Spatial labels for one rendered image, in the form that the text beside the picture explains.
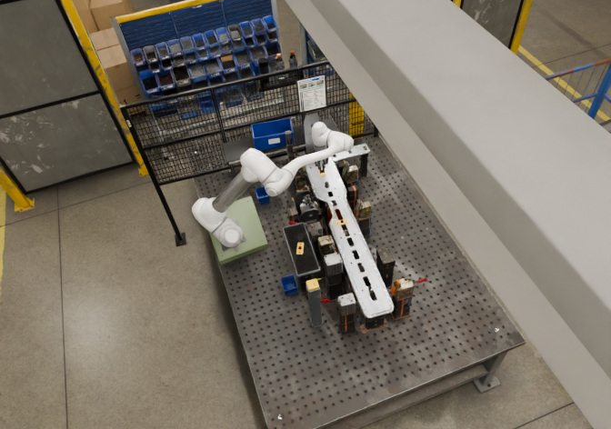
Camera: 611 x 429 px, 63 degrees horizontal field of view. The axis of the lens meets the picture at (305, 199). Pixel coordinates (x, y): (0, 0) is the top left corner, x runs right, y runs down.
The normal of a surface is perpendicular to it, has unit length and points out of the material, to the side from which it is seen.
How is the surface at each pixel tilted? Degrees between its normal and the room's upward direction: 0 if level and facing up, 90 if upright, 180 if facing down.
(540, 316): 90
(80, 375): 0
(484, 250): 90
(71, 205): 0
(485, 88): 0
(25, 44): 90
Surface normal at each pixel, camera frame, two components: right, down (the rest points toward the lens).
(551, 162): -0.07, -0.65
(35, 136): 0.33, 0.70
